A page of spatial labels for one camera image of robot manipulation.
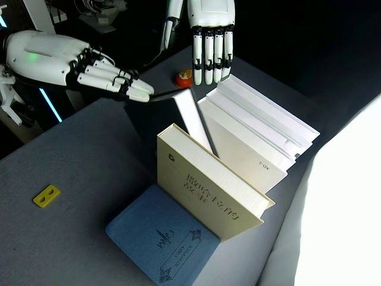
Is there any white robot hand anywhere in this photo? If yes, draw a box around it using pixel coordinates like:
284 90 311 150
162 0 236 87
5 29 155 104

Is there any black Century book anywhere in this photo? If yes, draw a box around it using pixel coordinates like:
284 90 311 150
124 88 220 159

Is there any orange round toy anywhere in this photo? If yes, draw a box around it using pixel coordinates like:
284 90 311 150
174 69 193 89

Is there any white book with black label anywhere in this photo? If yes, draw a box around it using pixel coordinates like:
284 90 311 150
218 73 321 150

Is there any yellow two-hole block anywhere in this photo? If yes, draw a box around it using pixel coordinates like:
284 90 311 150
32 184 61 209

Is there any white book with gold label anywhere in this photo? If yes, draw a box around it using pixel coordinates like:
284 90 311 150
196 97 289 194

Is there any cream hardcover book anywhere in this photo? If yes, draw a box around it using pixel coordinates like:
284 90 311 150
156 123 276 243

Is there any grey table cloth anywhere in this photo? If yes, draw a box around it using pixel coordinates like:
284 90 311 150
0 44 381 286

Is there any blue embossed book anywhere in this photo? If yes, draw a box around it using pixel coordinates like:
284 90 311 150
105 184 223 285

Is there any white backdrop sheet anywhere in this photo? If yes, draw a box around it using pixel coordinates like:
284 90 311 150
257 92 381 286

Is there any thin white cable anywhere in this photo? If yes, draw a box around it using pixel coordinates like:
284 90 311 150
142 44 167 69

